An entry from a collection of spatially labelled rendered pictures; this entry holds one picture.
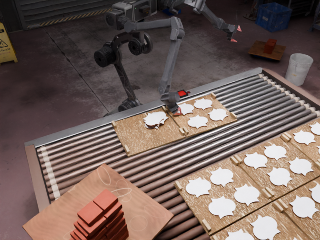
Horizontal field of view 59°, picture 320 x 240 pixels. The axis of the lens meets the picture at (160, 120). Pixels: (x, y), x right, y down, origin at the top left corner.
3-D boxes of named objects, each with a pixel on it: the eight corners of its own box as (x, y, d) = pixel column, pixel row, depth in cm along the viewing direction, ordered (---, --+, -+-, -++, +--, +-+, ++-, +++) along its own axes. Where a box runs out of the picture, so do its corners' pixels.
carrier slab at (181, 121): (165, 108, 215) (165, 107, 214) (211, 95, 228) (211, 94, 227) (186, 138, 191) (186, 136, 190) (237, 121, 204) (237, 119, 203)
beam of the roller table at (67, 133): (26, 148, 194) (24, 142, 190) (258, 72, 267) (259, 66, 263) (28, 156, 188) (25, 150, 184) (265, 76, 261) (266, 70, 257)
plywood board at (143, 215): (23, 228, 132) (21, 225, 131) (105, 165, 161) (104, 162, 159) (91, 308, 107) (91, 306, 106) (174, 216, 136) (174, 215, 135)
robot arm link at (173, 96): (165, 86, 201) (158, 86, 194) (179, 83, 195) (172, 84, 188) (167, 103, 202) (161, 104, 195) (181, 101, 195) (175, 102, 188)
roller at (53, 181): (46, 183, 169) (44, 179, 165) (285, 93, 237) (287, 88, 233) (48, 190, 166) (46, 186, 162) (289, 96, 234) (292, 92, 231)
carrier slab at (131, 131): (111, 124, 202) (111, 122, 201) (163, 109, 215) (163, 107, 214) (128, 157, 178) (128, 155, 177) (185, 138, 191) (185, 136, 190)
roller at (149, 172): (54, 211, 155) (52, 205, 152) (305, 106, 224) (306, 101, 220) (56, 218, 152) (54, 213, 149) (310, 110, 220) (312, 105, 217)
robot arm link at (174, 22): (185, 16, 186) (178, 13, 178) (185, 37, 188) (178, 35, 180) (132, 24, 211) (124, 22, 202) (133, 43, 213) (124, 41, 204)
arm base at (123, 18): (125, 26, 217) (123, 11, 209) (133, 29, 213) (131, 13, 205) (116, 30, 212) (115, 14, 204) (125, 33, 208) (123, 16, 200)
